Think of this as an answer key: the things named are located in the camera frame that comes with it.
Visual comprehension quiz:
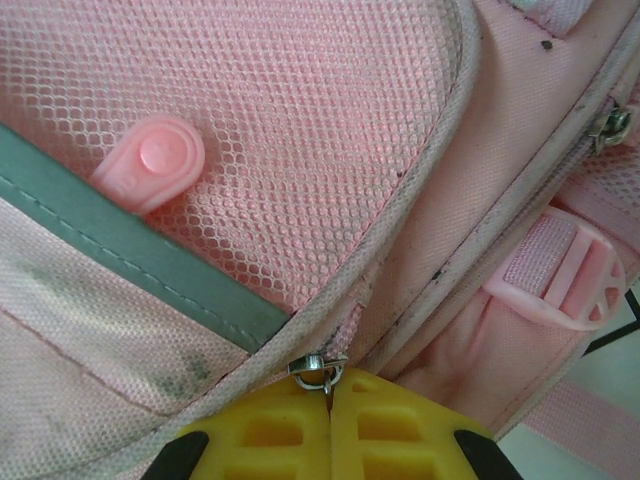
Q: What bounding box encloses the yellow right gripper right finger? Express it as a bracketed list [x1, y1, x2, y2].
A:
[327, 367, 532, 480]

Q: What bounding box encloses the pink school backpack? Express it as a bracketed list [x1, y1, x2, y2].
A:
[0, 0, 640, 441]

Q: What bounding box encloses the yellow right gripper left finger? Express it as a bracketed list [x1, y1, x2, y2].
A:
[153, 377, 335, 480]

